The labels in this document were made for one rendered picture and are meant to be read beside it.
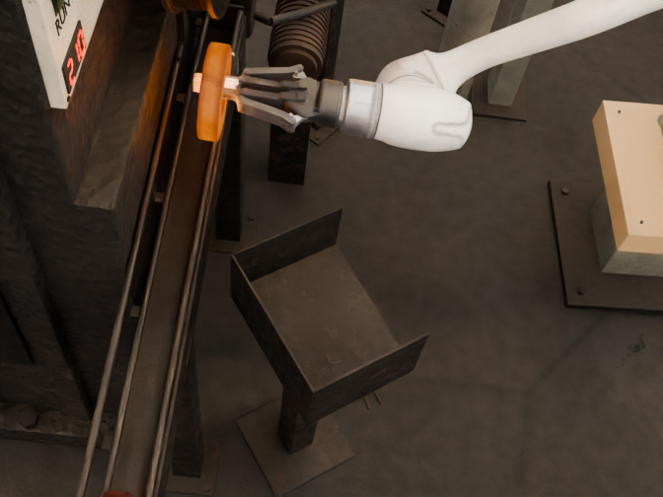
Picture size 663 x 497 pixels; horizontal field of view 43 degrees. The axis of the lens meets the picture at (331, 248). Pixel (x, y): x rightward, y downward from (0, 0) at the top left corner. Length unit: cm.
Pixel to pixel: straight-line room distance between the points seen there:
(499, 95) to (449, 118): 122
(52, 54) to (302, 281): 63
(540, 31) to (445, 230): 96
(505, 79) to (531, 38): 108
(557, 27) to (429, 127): 26
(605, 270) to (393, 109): 112
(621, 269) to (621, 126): 42
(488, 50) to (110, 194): 68
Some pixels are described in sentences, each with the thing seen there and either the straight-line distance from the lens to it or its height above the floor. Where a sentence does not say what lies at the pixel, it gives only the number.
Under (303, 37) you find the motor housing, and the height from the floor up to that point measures 53.
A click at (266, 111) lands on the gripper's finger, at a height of 85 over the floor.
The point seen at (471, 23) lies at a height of 35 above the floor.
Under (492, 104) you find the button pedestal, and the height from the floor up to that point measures 1.
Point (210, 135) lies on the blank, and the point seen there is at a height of 81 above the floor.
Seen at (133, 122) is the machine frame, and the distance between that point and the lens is 129.
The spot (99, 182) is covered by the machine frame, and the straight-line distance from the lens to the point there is 123.
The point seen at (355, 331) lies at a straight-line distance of 141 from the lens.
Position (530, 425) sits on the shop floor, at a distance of 208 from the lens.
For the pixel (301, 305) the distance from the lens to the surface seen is 141.
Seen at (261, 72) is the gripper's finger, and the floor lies 85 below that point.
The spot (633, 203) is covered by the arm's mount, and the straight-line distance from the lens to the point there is 195.
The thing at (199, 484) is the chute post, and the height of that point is 1.
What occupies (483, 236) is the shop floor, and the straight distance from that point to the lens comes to 230.
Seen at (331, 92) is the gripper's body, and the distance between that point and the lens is 134.
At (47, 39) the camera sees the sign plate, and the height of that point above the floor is 117.
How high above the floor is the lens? 185
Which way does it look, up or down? 57 degrees down
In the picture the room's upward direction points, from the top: 10 degrees clockwise
